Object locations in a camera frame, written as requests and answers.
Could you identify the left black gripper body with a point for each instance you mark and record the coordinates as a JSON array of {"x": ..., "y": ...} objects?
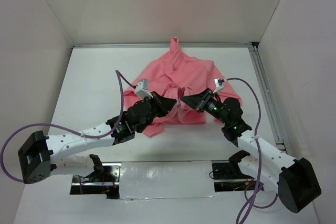
[{"x": 156, "y": 108}]

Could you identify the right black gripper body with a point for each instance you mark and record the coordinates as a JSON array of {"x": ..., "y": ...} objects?
[{"x": 208, "y": 99}]

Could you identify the pink zip jacket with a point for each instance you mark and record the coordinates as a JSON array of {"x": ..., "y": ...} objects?
[{"x": 174, "y": 75}]

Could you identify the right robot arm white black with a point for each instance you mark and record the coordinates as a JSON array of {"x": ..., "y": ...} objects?
[{"x": 294, "y": 180}]

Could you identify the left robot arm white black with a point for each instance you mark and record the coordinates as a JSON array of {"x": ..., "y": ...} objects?
[{"x": 39, "y": 154}]

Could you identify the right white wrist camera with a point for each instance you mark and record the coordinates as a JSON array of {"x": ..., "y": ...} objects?
[{"x": 219, "y": 85}]

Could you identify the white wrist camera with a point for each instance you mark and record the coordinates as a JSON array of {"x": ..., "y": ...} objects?
[
  {"x": 219, "y": 85},
  {"x": 142, "y": 89}
]

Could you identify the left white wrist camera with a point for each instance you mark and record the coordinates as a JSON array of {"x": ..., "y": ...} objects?
[{"x": 142, "y": 89}]

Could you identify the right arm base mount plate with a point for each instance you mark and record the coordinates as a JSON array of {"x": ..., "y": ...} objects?
[{"x": 227, "y": 177}]

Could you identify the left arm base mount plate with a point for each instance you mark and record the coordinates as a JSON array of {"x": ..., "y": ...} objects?
[{"x": 106, "y": 184}]

